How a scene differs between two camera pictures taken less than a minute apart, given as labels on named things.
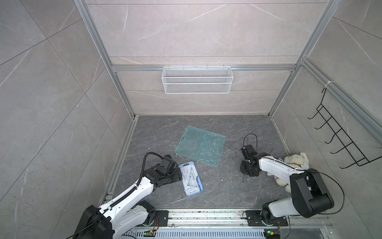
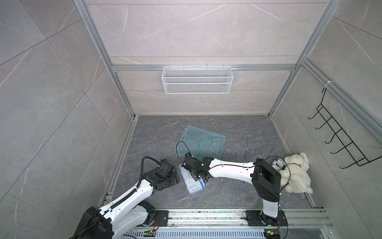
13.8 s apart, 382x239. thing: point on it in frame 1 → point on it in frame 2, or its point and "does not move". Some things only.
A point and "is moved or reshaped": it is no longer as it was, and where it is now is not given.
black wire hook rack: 359,158 does not move
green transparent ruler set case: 201,145 does not move
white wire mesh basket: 197,80 does not move
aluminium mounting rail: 156,218 does not move
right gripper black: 241,169 → 194,176
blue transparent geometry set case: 192,183 is moved or reshaped
